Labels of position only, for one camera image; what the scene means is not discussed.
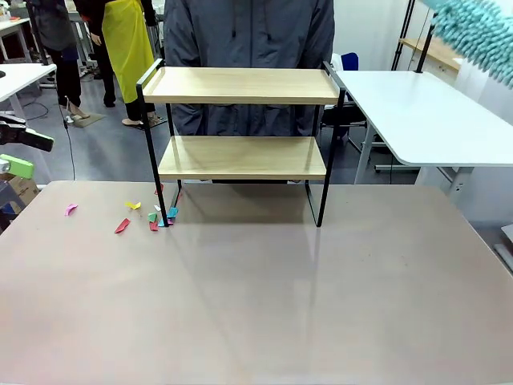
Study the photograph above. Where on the cardboard box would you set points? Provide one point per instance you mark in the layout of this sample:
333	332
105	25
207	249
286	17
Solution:
24	188

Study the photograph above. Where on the white back desk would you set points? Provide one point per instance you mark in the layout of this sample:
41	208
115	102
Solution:
12	26

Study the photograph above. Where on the wooden desk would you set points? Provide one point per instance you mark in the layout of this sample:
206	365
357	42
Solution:
439	50

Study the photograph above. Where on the teal chenille duster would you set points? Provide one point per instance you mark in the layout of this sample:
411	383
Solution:
473	28

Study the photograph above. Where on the green paper scrap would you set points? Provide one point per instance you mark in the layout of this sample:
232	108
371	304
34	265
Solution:
152	217

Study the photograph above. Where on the black stand pole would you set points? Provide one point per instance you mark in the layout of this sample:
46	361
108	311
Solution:
425	56

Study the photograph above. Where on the person in yellow apron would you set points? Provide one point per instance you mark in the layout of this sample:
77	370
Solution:
128	48

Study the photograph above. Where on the grey metal base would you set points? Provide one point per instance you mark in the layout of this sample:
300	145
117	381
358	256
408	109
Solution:
507	234

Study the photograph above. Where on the white power strip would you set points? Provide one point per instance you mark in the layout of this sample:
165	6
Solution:
6	113

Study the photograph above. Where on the long red paper scrap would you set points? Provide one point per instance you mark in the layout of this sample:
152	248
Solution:
122	225

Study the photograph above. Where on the person in grey jacket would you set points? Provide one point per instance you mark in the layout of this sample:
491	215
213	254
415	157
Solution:
248	36

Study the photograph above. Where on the large white table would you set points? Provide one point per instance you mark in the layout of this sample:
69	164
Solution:
421	108

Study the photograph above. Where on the black tripod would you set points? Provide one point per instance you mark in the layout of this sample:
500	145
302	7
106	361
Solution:
402	36

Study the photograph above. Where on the dark grey blue object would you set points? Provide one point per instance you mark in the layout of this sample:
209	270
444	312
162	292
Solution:
6	200

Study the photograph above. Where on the teal paper scrap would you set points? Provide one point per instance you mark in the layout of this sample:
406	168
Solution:
162	222
173	211

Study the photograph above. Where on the two-tier wood metal shelf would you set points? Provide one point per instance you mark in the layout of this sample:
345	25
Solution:
240	86

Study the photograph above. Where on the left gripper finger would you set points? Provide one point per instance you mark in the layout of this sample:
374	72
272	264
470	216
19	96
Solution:
20	167
24	136

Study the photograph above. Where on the large pink paper scrap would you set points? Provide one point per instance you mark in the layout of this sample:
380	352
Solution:
71	209

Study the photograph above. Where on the beige floor mat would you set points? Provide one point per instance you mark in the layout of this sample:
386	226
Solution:
90	119

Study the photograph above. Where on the yellow paper scrap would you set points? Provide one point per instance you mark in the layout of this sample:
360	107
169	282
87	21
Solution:
133	205

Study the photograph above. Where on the black office chair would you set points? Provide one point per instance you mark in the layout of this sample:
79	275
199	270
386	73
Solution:
352	118

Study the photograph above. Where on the blue chair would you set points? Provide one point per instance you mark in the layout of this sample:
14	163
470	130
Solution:
352	62

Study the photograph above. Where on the person in dark clothes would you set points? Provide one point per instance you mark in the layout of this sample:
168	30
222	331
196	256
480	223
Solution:
66	80

